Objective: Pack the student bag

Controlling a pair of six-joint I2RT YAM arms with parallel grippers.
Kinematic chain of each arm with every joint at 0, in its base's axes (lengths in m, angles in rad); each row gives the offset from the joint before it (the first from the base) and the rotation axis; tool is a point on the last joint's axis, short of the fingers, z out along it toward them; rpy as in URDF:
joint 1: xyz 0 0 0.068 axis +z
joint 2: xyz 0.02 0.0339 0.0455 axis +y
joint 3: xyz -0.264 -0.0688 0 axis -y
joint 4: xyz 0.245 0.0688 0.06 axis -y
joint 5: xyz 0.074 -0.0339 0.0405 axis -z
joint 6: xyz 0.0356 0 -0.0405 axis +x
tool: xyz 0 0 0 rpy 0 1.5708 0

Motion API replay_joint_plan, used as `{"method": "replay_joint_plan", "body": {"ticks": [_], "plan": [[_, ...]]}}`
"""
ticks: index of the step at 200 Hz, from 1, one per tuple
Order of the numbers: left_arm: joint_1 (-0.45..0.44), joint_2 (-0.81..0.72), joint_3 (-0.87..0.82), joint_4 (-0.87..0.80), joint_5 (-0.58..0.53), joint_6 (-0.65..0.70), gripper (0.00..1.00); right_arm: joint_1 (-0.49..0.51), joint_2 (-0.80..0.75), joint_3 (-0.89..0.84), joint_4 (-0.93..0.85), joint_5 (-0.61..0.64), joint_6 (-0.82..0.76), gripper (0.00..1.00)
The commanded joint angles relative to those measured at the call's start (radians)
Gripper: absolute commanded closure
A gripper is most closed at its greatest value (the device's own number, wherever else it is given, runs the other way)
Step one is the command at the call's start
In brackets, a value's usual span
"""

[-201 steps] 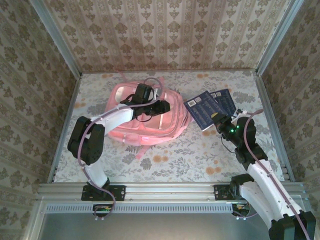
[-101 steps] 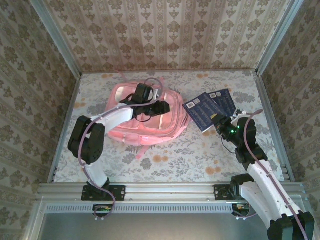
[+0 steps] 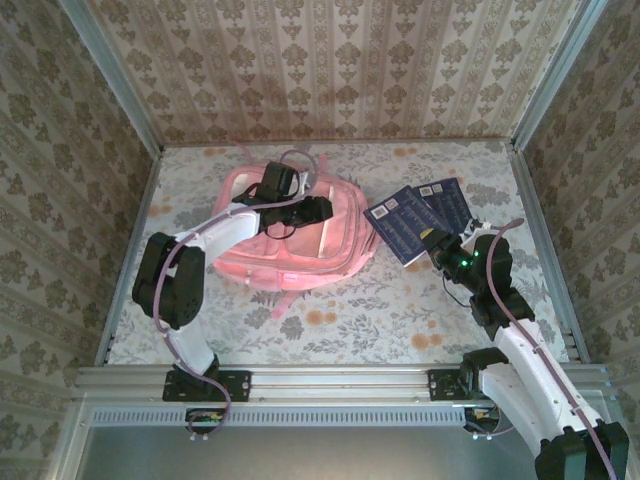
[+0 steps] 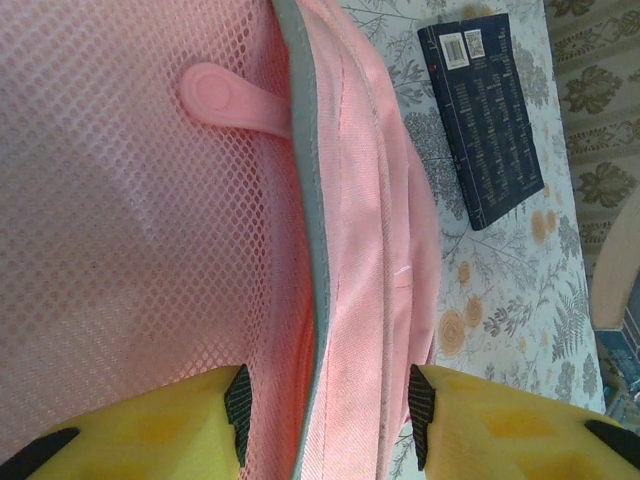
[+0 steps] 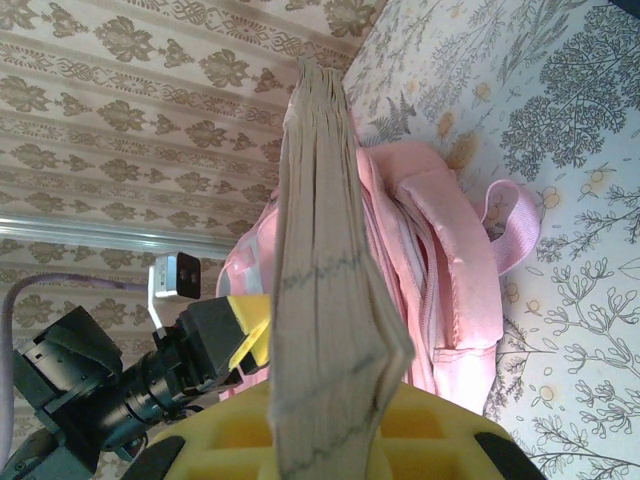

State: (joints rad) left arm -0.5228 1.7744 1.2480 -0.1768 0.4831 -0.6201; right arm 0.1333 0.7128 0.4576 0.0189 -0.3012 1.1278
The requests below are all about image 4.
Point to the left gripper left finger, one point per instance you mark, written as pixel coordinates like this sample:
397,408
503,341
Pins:
150,440

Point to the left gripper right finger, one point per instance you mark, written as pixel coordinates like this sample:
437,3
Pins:
500,440

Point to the pink backpack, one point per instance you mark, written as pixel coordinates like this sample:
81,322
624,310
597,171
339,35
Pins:
150,200

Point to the dark blue book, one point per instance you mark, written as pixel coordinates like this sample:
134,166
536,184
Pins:
485,120

